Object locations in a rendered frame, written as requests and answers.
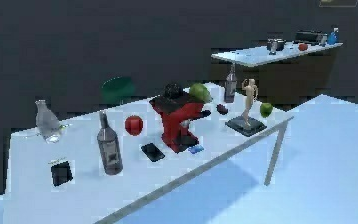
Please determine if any green apple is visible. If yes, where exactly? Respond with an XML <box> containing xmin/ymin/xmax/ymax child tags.
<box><xmin>259</xmin><ymin>102</ymin><xmax>274</xmax><ymax>119</ymax></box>

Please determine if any green lettuce head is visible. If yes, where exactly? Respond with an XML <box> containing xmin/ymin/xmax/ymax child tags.
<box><xmin>188</xmin><ymin>82</ymin><xmax>214</xmax><ymax>104</ymax></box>

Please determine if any blue spray bottle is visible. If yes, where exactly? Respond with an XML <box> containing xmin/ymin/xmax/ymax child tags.
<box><xmin>327</xmin><ymin>27</ymin><xmax>340</xmax><ymax>46</ymax></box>

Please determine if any framed picture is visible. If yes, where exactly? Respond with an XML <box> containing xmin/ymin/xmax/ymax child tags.
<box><xmin>319</xmin><ymin>0</ymin><xmax>358</xmax><ymax>8</ymax></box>

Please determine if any clear glass vase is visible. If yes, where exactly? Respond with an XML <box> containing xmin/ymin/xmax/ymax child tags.
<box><xmin>34</xmin><ymin>99</ymin><xmax>72</xmax><ymax>144</ymax></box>

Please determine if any black toaster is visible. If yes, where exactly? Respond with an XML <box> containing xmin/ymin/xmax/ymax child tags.
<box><xmin>295</xmin><ymin>30</ymin><xmax>324</xmax><ymax>44</ymax></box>

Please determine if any dark wine bottle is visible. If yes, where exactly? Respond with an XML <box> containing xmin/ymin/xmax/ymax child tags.
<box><xmin>96</xmin><ymin>110</ymin><xmax>124</xmax><ymax>176</ymax></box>

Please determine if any dark small object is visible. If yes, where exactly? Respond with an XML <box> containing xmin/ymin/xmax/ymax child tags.
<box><xmin>216</xmin><ymin>103</ymin><xmax>229</xmax><ymax>116</ymax></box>

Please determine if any blue card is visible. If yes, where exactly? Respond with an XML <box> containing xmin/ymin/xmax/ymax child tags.
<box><xmin>187</xmin><ymin>144</ymin><xmax>205</xmax><ymax>155</ymax></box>

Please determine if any grey glass bottle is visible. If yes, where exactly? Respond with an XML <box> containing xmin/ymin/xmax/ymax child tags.
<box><xmin>223</xmin><ymin>63</ymin><xmax>238</xmax><ymax>104</ymax></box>

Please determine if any black phone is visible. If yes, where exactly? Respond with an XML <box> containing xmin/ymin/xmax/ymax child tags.
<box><xmin>140</xmin><ymin>142</ymin><xmax>166</xmax><ymax>163</ymax></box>

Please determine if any dark kitchen counter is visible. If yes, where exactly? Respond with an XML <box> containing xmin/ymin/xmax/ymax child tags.
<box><xmin>210</xmin><ymin>41</ymin><xmax>344</xmax><ymax>106</ymax></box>

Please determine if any black square box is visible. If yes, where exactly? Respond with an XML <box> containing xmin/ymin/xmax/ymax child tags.
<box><xmin>50</xmin><ymin>160</ymin><xmax>75</xmax><ymax>188</ymax></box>

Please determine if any beige figure statue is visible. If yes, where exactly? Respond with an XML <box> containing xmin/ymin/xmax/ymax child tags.
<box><xmin>224</xmin><ymin>78</ymin><xmax>268</xmax><ymax>138</ymax></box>

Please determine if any green bowl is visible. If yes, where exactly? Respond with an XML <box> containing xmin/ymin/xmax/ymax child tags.
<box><xmin>101</xmin><ymin>76</ymin><xmax>136</xmax><ymax>105</ymax></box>

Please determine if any white table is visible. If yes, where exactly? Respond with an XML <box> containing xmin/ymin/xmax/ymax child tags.
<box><xmin>2</xmin><ymin>82</ymin><xmax>295</xmax><ymax>224</ymax></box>

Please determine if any red coffee maker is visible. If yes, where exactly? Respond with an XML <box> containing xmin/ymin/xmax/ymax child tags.
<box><xmin>149</xmin><ymin>82</ymin><xmax>212</xmax><ymax>154</ymax></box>

